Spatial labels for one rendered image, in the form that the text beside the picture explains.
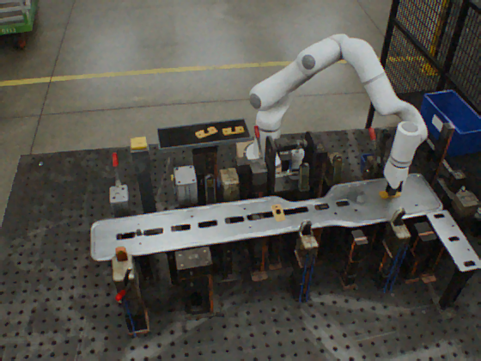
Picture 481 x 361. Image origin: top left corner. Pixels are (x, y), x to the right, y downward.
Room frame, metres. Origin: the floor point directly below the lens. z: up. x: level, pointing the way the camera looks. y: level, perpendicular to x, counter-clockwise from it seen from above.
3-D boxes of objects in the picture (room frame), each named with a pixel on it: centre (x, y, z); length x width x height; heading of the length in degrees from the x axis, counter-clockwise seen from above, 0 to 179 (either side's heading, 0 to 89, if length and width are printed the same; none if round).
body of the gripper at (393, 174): (1.40, -0.58, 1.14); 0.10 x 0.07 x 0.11; 14
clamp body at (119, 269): (0.97, 0.40, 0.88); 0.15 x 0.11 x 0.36; 13
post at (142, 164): (1.50, 0.43, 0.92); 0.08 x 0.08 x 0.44; 13
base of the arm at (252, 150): (1.85, -0.10, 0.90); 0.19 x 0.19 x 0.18
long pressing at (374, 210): (1.28, -0.11, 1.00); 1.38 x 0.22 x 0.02; 103
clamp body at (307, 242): (1.14, -0.23, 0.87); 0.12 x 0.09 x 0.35; 13
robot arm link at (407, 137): (1.40, -0.58, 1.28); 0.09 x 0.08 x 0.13; 135
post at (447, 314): (1.07, -0.82, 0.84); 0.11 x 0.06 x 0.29; 13
